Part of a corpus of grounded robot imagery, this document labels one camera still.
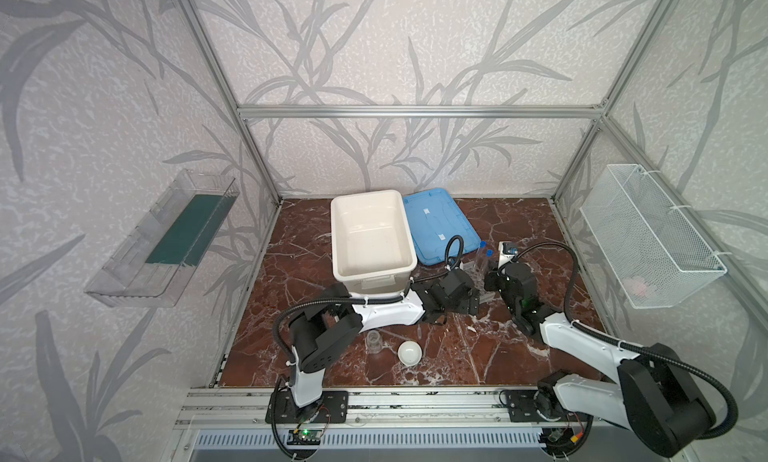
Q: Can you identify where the clear test tube rack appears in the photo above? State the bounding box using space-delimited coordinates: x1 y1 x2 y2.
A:
461 262 496 305

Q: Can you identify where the white plastic bin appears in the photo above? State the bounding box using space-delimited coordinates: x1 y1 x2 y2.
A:
330 190 417 295

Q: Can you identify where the small clear beaker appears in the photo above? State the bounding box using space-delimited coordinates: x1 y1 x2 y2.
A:
365 330 383 354

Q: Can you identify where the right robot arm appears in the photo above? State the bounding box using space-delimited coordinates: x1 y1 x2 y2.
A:
484 260 739 457

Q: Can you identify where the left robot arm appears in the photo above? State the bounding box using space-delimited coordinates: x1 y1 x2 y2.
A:
272 268 480 408

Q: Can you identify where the white ceramic bowl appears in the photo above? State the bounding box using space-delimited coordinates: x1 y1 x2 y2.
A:
397 341 423 367

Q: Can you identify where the blue plastic lid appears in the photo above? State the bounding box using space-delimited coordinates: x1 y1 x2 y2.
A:
403 188 483 266

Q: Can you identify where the right circuit board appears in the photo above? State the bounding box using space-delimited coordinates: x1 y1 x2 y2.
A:
541 428 583 450

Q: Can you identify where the green circuit board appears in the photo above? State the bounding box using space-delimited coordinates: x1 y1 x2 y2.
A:
286 429 323 446

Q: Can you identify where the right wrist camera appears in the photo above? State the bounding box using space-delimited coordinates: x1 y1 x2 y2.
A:
498 241 519 267

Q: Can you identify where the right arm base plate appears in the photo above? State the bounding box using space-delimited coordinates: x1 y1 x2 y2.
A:
500 389 546 423

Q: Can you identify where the white wire basket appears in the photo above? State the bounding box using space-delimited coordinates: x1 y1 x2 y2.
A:
580 164 727 310

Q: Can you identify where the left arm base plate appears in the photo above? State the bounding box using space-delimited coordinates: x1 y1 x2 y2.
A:
266 389 349 424

